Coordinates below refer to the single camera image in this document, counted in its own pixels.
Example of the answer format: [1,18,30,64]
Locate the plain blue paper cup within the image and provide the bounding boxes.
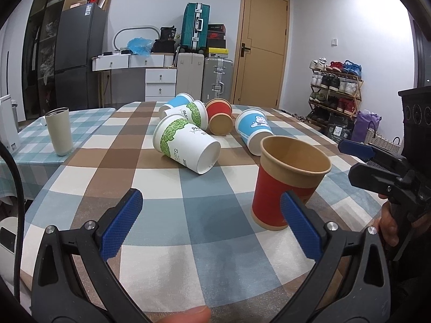
[158,92,196,115]

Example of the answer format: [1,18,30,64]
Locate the white drawer cabinet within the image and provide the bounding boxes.
[145,68,178,102]

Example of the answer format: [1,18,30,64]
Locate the white vanity desk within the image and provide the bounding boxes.
[92,52,178,107]

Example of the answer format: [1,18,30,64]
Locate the silver suitcase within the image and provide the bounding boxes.
[201,57,235,104]

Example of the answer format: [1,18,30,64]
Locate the blue plastic bag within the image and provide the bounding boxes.
[127,37,154,56]

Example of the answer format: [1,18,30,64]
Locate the beige insulated tumbler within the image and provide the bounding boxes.
[44,107,74,157]

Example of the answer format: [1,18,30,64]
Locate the brown blue checked tablecloth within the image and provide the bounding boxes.
[19,100,385,323]

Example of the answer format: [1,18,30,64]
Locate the blue cartoon paper cup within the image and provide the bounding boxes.
[235,108,274,156]

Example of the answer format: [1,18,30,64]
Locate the purple shopping bag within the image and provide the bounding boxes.
[350,110,382,144]

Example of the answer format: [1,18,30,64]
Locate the small red paper cup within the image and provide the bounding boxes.
[205,98,234,137]

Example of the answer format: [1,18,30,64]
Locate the white appliance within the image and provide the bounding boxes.
[0,94,21,153]

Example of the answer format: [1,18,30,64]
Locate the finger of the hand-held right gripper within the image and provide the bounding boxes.
[338,139,409,169]
[348,162,415,204]

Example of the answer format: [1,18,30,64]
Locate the wooden shoe rack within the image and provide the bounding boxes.
[308,67,365,126]

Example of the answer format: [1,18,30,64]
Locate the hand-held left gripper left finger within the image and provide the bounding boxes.
[31,188,153,323]

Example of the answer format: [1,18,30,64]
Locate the rows of shoes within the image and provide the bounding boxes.
[309,57,363,115]

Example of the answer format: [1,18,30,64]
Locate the white device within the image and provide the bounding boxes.
[0,216,18,267]

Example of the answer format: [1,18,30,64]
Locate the black printed bag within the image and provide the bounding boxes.
[326,112,355,142]

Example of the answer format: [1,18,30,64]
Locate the dark grey refrigerator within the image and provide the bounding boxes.
[54,2,108,111]

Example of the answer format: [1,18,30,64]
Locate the person's right hand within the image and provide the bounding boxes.
[377,192,431,247]

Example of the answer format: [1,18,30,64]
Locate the glass door cabinet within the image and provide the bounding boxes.
[21,0,83,122]

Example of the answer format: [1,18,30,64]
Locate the teal checked tablecloth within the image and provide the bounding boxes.
[0,108,117,206]

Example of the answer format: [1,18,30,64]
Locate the wooden door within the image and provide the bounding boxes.
[232,0,291,109]

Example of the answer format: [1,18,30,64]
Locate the stack of black shoe boxes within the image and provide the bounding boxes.
[206,23,226,49]

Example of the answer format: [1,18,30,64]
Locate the teal suitcase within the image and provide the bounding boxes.
[180,2,211,54]

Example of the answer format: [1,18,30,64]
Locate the small green leaf paper cup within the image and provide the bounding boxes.
[163,100,210,131]

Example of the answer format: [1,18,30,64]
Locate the shoes on floor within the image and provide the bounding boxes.
[279,108,324,131]

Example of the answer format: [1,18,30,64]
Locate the yellow shoe box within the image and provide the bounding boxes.
[205,47,230,59]

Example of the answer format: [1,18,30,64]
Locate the large red paper cup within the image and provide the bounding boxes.
[251,135,333,231]

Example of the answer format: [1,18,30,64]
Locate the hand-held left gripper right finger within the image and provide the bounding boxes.
[271,190,393,323]

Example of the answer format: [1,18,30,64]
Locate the woven basket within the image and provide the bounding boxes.
[365,127,404,156]

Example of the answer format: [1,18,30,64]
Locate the person's left hand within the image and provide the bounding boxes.
[158,306,213,323]

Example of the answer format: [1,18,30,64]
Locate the beige suitcase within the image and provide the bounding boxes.
[176,52,205,101]

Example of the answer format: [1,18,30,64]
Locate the black cable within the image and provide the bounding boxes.
[0,141,27,308]

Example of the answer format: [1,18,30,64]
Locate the large green leaf paper cup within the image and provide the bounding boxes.
[152,114,222,176]

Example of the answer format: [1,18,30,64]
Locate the oval vanity mirror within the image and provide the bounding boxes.
[112,26,162,54]

